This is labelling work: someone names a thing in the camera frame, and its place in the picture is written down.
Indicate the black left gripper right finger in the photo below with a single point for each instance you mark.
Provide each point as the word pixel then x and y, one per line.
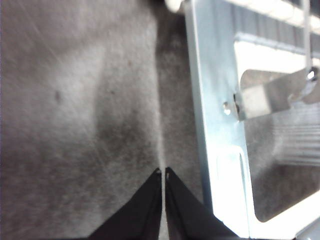
pixel 185 217

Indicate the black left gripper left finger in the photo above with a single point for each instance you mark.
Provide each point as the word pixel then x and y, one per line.
pixel 135 215

